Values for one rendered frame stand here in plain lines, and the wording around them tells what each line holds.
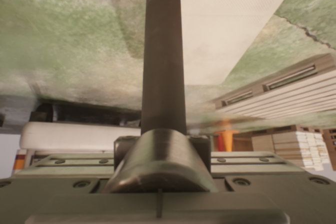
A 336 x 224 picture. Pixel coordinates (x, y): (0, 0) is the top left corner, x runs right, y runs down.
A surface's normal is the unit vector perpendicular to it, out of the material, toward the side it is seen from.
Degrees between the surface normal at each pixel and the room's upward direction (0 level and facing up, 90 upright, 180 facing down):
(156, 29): 90
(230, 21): 0
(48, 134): 89
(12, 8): 0
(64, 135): 89
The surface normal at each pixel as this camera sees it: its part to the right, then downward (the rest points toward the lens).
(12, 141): 0.46, -0.29
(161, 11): -0.10, -0.33
